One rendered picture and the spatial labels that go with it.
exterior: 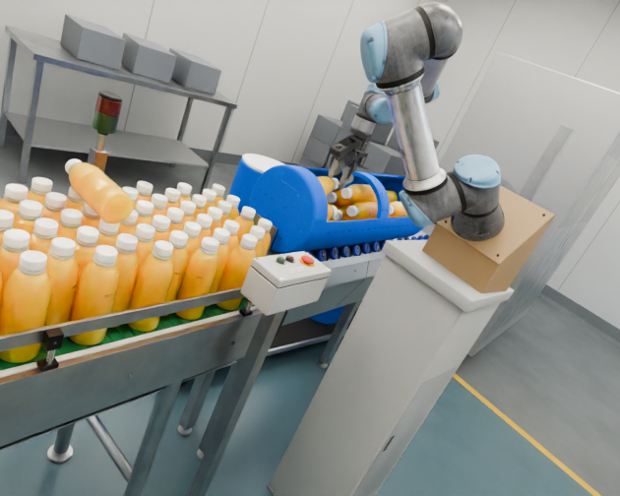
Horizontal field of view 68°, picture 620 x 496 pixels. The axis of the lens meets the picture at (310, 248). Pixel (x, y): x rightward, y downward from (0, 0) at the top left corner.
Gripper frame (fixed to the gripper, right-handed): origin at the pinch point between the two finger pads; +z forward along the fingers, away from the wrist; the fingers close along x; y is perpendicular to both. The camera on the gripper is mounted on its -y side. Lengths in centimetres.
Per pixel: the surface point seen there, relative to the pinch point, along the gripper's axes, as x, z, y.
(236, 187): 54, 28, 11
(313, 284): -34, 12, -44
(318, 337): 16, 104, 75
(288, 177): 1.6, -0.8, -23.3
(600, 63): 49, -142, 494
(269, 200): 5.5, 9.2, -23.8
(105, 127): 33, 1, -67
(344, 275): -12.9, 32.0, 12.5
